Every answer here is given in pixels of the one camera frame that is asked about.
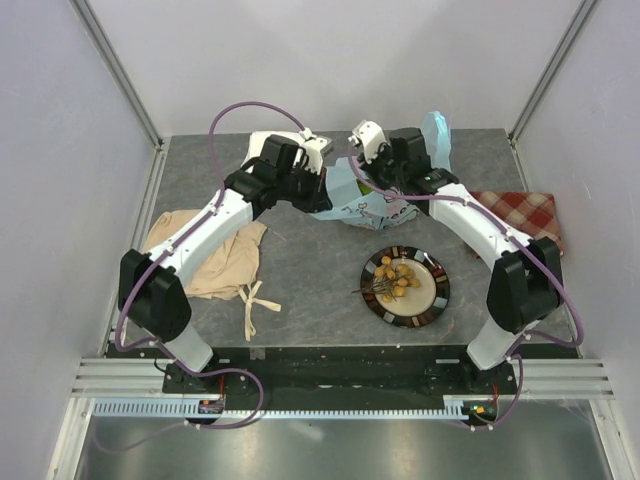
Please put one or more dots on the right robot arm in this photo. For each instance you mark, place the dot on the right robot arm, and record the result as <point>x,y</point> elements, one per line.
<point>526,283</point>

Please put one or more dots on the light blue plastic bag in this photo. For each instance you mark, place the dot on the light blue plastic bag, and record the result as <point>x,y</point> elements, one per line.
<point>375,211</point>

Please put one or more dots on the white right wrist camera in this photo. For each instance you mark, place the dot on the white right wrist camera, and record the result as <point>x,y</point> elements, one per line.
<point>370,138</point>

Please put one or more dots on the white folded cloth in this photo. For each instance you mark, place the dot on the white folded cloth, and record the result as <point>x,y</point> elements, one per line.
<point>257,139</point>

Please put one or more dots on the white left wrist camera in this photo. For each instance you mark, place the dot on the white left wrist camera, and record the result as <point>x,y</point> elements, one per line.
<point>315,147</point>

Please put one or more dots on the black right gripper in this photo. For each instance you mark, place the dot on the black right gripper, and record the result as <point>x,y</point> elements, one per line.
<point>370,168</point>

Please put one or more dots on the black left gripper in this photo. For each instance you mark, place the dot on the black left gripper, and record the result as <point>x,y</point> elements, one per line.
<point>319,199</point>

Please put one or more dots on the yellow fake berry bunch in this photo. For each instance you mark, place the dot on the yellow fake berry bunch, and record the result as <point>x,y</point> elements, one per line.
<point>390,281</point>

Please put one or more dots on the beige crumpled cloth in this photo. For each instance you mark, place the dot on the beige crumpled cloth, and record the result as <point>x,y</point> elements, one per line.
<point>231,271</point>

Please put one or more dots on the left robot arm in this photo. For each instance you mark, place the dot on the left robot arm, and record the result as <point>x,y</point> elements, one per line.
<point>279,166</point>

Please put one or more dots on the dark rimmed beige plate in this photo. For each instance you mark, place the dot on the dark rimmed beige plate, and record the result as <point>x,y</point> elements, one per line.
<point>420,307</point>

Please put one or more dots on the red plaid cloth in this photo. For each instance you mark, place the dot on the red plaid cloth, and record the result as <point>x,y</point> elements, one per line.
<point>530,212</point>

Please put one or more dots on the aluminium frame rail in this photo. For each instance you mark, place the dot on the aluminium frame rail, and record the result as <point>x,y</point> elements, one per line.
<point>544,379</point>

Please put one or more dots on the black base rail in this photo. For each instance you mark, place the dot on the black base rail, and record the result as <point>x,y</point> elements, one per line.
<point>432,370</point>

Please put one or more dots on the white slotted cable duct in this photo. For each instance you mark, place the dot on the white slotted cable duct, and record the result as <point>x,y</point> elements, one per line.
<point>195,408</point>

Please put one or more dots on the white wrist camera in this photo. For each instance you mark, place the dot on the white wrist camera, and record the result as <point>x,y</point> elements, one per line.
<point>370,138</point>
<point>315,147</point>

